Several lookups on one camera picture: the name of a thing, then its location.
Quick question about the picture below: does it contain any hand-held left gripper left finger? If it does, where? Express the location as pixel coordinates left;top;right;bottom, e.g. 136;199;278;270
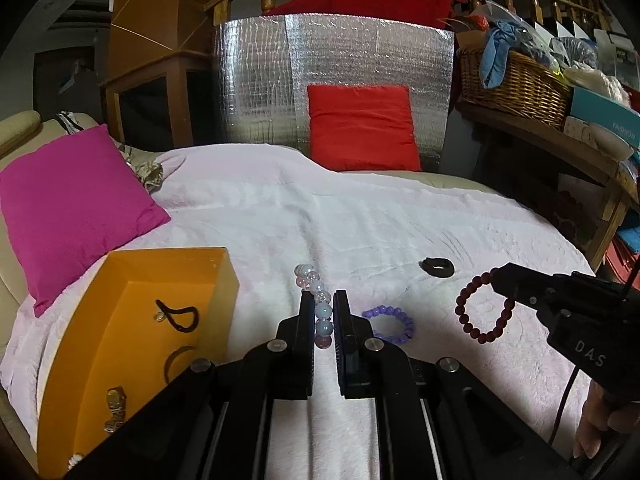
65;290;317;480

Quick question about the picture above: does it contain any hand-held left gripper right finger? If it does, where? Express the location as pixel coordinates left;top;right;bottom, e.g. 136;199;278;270
332;289;596;480

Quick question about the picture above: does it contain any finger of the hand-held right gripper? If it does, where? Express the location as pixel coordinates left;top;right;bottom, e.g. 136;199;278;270
492;262;556;311

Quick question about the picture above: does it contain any clear crystal bead bracelet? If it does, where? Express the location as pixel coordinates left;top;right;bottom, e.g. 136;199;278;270
294;262;335;351

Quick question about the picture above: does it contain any dark red bead bracelet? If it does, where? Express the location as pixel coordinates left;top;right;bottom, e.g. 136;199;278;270
455;269;517;345

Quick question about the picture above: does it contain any black cord necklace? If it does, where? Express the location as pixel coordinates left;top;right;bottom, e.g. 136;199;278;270
152;299;201;333

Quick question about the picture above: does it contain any orange box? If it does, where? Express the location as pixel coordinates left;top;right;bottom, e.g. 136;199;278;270
37;246;240;478

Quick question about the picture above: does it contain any person's right hand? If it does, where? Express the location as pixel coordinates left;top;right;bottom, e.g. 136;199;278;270
572;380;640;461

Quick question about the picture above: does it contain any white fluffy blanket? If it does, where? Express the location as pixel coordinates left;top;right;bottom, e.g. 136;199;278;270
0;144;598;480

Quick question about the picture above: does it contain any wooden shelf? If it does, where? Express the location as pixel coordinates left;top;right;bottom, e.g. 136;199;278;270
455;97;640;273

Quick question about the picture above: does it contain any teal cardboard box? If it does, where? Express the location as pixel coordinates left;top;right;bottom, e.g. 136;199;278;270
570;85;640;148

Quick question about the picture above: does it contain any wicker basket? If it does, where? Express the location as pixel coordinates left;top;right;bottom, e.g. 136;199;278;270
457;47;573;128

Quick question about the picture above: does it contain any red pillow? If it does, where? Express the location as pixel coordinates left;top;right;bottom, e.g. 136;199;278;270
306;85;423;173

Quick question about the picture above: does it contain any beige patterned cloth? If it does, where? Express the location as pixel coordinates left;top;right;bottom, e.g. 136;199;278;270
117;142;165;192

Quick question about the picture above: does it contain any blue cloth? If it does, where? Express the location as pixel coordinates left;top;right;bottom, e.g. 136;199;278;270
481;20;526;88

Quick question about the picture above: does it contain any silver insulation sheet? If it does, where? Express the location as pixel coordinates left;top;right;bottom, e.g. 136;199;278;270
212;12;456;171

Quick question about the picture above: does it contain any pink pillow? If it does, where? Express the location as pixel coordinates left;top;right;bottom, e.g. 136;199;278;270
0;124;172;318

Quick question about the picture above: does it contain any striped cloth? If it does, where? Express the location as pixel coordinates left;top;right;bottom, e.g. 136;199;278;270
55;111;83;133

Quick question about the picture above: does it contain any wooden cabinet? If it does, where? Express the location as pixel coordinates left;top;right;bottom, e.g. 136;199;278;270
100;0;218;153

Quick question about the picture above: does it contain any purple bead bracelet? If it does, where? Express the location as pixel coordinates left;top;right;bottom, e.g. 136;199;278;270
362;305;417;345

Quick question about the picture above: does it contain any black cable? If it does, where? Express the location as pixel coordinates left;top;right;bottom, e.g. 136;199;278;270
547;365;581;446

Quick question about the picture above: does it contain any black hair tie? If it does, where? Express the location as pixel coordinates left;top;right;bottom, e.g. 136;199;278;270
420;256;455;277

